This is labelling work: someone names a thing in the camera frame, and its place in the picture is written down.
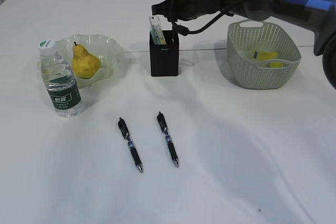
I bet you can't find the green plastic woven basket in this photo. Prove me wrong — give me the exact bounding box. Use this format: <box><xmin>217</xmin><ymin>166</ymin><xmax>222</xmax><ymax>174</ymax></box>
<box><xmin>227</xmin><ymin>20</ymin><xmax>301</xmax><ymax>90</ymax></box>

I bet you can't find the green wavy glass plate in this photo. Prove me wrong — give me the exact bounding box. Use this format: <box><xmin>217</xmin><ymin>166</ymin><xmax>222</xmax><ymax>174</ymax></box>
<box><xmin>55</xmin><ymin>34</ymin><xmax>123</xmax><ymax>89</ymax></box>

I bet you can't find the clear plastic ruler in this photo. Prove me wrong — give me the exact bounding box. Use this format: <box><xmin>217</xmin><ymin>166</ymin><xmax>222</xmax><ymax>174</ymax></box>
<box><xmin>149</xmin><ymin>16</ymin><xmax>162</xmax><ymax>31</ymax></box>

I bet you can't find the black pen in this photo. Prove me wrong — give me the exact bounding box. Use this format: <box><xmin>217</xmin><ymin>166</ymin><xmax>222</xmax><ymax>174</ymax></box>
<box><xmin>156</xmin><ymin>111</ymin><xmax>180</xmax><ymax>168</ymax></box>
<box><xmin>171</xmin><ymin>22</ymin><xmax>175</xmax><ymax>44</ymax></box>
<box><xmin>118</xmin><ymin>118</ymin><xmax>143</xmax><ymax>173</ymax></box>

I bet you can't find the yellow waste paper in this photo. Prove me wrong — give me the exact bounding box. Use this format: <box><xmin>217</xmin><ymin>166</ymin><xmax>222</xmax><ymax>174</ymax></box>
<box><xmin>245</xmin><ymin>50</ymin><xmax>288</xmax><ymax>68</ymax></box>

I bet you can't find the teal utility knife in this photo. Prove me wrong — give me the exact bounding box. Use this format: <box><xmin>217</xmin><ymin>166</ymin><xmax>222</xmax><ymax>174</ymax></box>
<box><xmin>150</xmin><ymin>30</ymin><xmax>161</xmax><ymax>45</ymax></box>

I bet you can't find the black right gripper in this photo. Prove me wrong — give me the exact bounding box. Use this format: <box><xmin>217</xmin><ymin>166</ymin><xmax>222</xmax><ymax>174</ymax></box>
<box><xmin>151</xmin><ymin>0</ymin><xmax>208</xmax><ymax>22</ymax></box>

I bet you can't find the black square pen holder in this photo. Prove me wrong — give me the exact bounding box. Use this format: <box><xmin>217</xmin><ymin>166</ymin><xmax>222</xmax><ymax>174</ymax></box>
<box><xmin>149</xmin><ymin>30</ymin><xmax>180</xmax><ymax>77</ymax></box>

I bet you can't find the clear water bottle green label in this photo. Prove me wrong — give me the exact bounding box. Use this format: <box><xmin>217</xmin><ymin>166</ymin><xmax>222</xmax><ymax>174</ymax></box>
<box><xmin>38</xmin><ymin>40</ymin><xmax>82</xmax><ymax>118</ymax></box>

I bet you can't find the yellow utility knife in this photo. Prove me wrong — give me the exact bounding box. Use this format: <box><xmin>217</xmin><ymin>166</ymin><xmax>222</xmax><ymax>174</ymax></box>
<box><xmin>156</xmin><ymin>29</ymin><xmax>166</xmax><ymax>45</ymax></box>

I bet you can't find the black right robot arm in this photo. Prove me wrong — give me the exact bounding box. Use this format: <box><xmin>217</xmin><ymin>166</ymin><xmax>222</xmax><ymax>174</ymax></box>
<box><xmin>152</xmin><ymin>0</ymin><xmax>335</xmax><ymax>87</ymax></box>

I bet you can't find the yellow pear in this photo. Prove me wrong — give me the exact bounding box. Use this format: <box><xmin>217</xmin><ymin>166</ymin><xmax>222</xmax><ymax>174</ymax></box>
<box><xmin>71</xmin><ymin>41</ymin><xmax>101</xmax><ymax>79</ymax></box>

